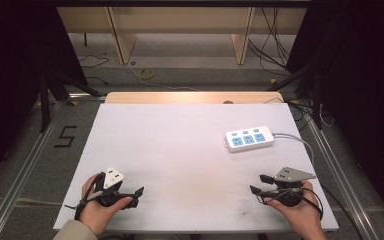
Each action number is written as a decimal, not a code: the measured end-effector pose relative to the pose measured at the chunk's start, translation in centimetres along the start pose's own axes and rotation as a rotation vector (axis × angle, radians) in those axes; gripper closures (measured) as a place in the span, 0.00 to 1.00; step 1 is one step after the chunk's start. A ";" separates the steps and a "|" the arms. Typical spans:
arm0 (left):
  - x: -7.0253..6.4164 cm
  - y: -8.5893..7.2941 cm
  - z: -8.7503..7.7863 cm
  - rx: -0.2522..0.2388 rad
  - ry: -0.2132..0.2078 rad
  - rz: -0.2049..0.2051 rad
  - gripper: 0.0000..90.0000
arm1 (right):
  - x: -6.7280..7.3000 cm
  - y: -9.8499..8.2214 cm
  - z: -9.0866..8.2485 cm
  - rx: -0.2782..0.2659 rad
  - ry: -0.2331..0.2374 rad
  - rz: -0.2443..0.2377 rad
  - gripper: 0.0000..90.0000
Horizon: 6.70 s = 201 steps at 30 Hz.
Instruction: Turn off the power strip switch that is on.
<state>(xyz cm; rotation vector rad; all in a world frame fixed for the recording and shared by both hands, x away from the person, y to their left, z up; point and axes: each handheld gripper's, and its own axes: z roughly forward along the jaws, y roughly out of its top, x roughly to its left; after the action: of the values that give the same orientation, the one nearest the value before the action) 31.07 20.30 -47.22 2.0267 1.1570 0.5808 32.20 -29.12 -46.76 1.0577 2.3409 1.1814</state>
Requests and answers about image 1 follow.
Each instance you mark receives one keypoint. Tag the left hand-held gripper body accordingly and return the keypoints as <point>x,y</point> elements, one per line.
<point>113,178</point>

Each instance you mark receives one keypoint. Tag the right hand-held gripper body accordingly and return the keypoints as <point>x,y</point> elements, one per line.
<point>291,193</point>

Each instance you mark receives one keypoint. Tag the person's right hand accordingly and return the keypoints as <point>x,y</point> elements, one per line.
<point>305,216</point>

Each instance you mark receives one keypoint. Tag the person's left hand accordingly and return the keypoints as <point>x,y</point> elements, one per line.
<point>95,213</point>

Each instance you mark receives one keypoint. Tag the white blue power strip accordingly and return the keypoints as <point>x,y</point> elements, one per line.
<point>249,138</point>

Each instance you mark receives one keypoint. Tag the white table cover sheet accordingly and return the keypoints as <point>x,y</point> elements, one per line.
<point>180,160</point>

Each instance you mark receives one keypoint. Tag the black metal stand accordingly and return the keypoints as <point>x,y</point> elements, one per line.
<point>51,93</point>
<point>315,90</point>

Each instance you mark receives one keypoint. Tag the black curtain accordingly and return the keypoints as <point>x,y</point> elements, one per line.
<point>13,83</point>
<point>363,83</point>

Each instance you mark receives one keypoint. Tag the light wooden shelf unit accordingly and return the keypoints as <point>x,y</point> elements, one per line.
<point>186,20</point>

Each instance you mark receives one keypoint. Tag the aluminium floor rail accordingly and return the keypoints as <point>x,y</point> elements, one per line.
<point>340,180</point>
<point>23,170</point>

